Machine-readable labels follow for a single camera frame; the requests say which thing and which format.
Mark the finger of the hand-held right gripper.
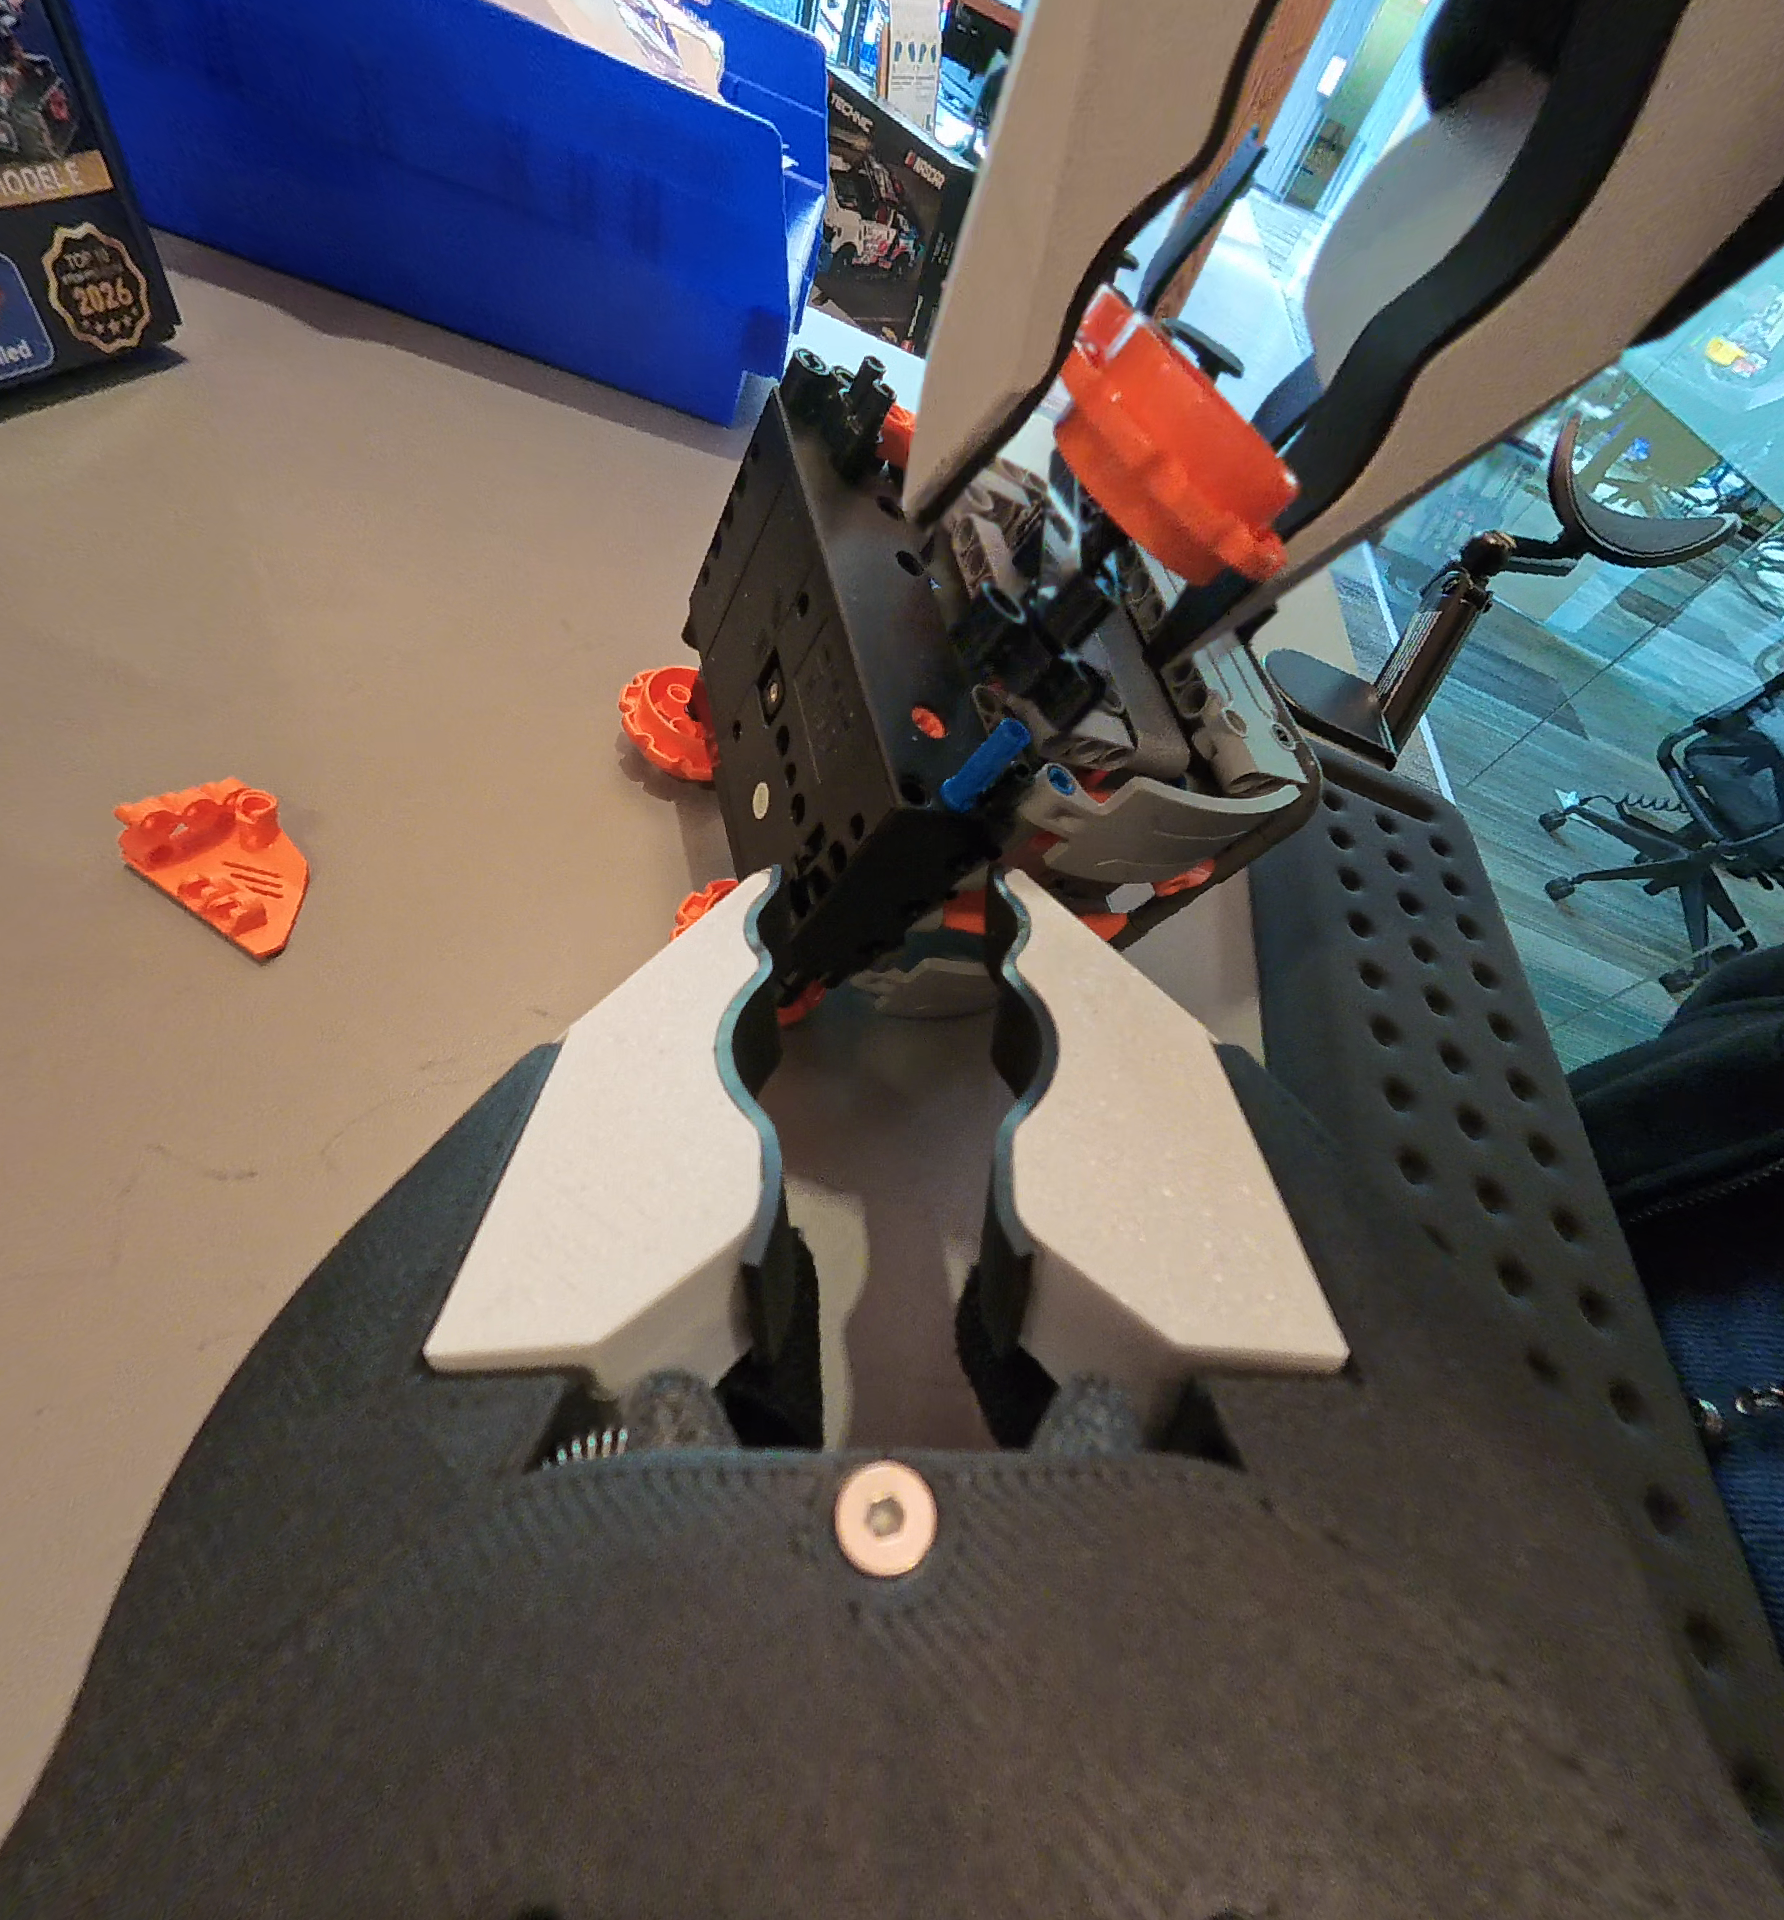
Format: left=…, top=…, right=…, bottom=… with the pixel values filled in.
left=908, top=0, right=1330, bottom=588
left=1237, top=0, right=1784, bottom=647

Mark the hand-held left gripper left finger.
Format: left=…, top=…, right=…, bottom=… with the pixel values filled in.
left=421, top=880, right=788, bottom=1382

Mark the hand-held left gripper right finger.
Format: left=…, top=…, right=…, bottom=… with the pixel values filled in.
left=981, top=872, right=1349, bottom=1398

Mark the building kit robot model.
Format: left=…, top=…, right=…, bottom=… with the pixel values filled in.
left=681, top=286, right=1330, bottom=1036

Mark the black car kit box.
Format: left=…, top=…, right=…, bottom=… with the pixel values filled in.
left=804, top=77, right=978, bottom=347

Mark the dark perforated tray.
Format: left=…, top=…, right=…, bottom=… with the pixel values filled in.
left=1253, top=751, right=1784, bottom=1920

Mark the orange panel piece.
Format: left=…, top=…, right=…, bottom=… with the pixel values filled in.
left=113, top=782, right=313, bottom=963

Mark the black oval object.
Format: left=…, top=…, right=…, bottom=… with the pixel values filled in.
left=1262, top=526, right=1538, bottom=766

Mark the black office chair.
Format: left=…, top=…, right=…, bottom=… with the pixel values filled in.
left=1536, top=646, right=1784, bottom=963

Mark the blue storage bin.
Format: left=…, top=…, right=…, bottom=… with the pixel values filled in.
left=52, top=0, right=833, bottom=428

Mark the blue robot kit box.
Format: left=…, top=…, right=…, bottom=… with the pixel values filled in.
left=0, top=0, right=180, bottom=422

